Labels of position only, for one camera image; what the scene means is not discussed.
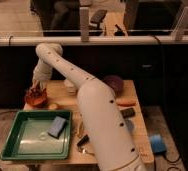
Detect small yellow fruit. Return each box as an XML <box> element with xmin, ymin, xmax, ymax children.
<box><xmin>48</xmin><ymin>103</ymin><xmax>60</xmax><ymax>110</ymax></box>

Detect grey blue cloth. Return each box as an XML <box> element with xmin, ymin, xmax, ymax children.
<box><xmin>125</xmin><ymin>119</ymin><xmax>134</xmax><ymax>133</ymax></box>

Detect black office chair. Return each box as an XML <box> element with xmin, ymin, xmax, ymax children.
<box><xmin>89</xmin><ymin>9</ymin><xmax>107</xmax><ymax>36</ymax></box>

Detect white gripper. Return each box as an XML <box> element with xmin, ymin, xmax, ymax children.
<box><xmin>32</xmin><ymin>65</ymin><xmax>51</xmax><ymax>91</ymax></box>

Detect black handled brush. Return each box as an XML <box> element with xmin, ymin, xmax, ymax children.
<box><xmin>77</xmin><ymin>134</ymin><xmax>89</xmax><ymax>147</ymax></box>

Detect green plastic tray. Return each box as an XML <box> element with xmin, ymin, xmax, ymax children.
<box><xmin>0</xmin><ymin>110</ymin><xmax>72</xmax><ymax>161</ymax></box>

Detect red bowl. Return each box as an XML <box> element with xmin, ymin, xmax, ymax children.
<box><xmin>24</xmin><ymin>88</ymin><xmax>47</xmax><ymax>107</ymax></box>

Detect dark rectangular block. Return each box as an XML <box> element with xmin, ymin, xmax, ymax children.
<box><xmin>121</xmin><ymin>107</ymin><xmax>135</xmax><ymax>118</ymax></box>

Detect orange carrot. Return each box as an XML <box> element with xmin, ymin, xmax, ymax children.
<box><xmin>116</xmin><ymin>99</ymin><xmax>136</xmax><ymax>107</ymax></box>

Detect purple bowl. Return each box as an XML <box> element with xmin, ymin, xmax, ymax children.
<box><xmin>103</xmin><ymin>75</ymin><xmax>124</xmax><ymax>96</ymax></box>

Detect blue sponge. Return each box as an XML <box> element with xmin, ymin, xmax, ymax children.
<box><xmin>48</xmin><ymin>116</ymin><xmax>67</xmax><ymax>138</ymax></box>

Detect bunch of red grapes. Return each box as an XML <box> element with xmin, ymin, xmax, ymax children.
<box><xmin>29</xmin><ymin>88</ymin><xmax>43</xmax><ymax>98</ymax></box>

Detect metal spoon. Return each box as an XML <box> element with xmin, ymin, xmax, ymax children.
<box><xmin>78</xmin><ymin>146</ymin><xmax>95</xmax><ymax>156</ymax></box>

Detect white cup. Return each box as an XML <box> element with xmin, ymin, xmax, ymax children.
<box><xmin>64</xmin><ymin>79</ymin><xmax>77</xmax><ymax>95</ymax></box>

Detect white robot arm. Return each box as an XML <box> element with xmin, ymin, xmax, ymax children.
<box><xmin>35</xmin><ymin>43</ymin><xmax>147</xmax><ymax>171</ymax></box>

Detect blue object on floor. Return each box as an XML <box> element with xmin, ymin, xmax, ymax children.
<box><xmin>150</xmin><ymin>134</ymin><xmax>167</xmax><ymax>154</ymax></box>

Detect white horizontal rail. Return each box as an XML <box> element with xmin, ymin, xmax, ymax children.
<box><xmin>0</xmin><ymin>35</ymin><xmax>188</xmax><ymax>46</ymax></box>

